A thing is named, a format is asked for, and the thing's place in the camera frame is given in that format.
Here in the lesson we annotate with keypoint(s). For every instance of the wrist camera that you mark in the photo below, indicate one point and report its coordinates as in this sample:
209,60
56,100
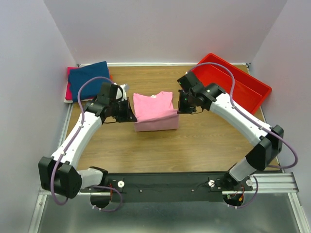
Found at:
188,81
112,92

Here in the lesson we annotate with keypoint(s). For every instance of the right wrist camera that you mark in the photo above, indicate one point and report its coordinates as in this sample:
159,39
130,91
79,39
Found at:
188,81

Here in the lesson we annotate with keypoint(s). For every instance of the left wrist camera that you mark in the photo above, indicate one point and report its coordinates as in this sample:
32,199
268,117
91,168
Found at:
112,92

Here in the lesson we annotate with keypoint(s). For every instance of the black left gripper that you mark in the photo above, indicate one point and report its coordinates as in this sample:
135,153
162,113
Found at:
129,115

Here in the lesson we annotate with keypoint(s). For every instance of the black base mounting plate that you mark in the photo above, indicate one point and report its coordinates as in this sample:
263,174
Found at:
150,196

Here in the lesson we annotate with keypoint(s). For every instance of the red plastic bin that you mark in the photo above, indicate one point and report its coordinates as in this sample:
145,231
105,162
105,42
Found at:
249,92

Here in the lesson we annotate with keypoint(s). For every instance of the folded white t shirt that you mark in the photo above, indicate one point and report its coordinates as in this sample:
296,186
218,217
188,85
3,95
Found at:
68,94

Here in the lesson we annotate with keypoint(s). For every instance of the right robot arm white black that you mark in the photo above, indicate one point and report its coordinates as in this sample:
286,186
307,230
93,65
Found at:
265,139

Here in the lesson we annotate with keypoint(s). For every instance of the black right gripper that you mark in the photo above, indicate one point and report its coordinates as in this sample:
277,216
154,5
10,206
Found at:
184,109

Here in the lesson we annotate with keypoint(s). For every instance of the aluminium frame rail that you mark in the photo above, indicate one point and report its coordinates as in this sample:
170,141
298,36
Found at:
267,182

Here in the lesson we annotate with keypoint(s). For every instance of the folded magenta t shirt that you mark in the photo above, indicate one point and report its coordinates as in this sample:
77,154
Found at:
68,72

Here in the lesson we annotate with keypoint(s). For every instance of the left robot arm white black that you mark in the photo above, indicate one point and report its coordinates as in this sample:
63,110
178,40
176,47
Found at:
58,172

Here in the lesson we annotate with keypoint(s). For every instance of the folded navy blue t shirt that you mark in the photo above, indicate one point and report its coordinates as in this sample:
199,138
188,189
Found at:
78,77

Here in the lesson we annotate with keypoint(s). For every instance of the pink polo shirt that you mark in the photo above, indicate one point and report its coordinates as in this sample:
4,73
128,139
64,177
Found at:
155,113

